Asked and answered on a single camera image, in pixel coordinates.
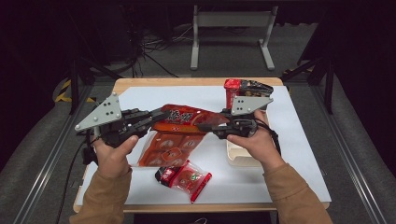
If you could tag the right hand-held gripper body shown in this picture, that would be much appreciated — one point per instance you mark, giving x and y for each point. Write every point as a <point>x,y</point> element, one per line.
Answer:
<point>246,104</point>

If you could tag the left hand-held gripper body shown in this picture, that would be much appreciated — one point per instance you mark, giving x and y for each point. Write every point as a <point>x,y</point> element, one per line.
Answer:
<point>106,113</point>

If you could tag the red and white seasoning packet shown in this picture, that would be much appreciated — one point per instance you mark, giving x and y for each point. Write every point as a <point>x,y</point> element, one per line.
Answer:
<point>232,93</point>

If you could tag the large orange packet clear blocks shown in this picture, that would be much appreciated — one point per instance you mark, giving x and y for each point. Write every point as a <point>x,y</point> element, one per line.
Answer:
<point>174,149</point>

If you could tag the white plastic bin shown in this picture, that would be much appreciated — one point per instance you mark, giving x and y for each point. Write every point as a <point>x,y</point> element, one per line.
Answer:
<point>239,158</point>

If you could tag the small red candy packet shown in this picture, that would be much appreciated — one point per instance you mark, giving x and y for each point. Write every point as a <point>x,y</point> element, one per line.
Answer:
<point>190,180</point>

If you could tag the person's left hand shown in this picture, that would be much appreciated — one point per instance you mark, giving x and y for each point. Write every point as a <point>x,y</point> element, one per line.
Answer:
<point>112,161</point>

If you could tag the person's right hand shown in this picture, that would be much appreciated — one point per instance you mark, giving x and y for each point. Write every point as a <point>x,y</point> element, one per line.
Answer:
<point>261,149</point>

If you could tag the black tripod stand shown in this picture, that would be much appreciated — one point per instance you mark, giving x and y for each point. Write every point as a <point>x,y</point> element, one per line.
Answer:
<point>73,87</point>
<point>328,90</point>

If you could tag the yellow black striped tape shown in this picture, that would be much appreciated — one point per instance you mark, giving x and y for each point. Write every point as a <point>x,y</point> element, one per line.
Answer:
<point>63,90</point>

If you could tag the white table sheet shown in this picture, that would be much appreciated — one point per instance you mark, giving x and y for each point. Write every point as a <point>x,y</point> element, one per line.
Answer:
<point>295,149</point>

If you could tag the grey metal stand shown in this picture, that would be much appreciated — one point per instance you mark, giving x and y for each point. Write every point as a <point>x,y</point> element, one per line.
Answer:
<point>232,19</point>

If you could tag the metal floor rail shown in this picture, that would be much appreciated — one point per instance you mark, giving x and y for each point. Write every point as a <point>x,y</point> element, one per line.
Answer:
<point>46,168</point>
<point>351,155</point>

